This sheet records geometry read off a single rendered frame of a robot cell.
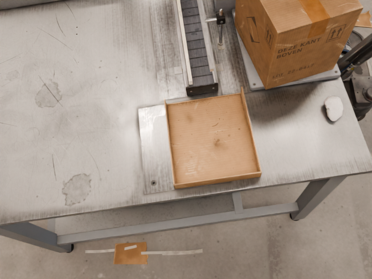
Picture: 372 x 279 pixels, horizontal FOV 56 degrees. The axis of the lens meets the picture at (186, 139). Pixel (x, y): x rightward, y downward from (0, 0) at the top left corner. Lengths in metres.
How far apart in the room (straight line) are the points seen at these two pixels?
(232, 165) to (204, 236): 0.85
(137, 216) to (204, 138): 0.71
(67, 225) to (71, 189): 0.66
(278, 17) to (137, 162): 0.59
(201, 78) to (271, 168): 0.37
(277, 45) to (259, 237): 1.12
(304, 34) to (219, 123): 0.37
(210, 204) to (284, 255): 0.47
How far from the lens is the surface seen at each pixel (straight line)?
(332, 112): 1.17
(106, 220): 1.73
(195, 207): 1.67
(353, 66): 1.90
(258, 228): 1.88
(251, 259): 1.85
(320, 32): 1.06
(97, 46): 1.40
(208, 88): 1.17
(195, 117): 1.14
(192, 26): 1.31
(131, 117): 1.18
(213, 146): 1.09
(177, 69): 1.25
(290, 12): 1.02
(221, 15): 1.21
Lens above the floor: 1.84
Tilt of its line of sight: 65 degrees down
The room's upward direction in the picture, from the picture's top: 12 degrees counter-clockwise
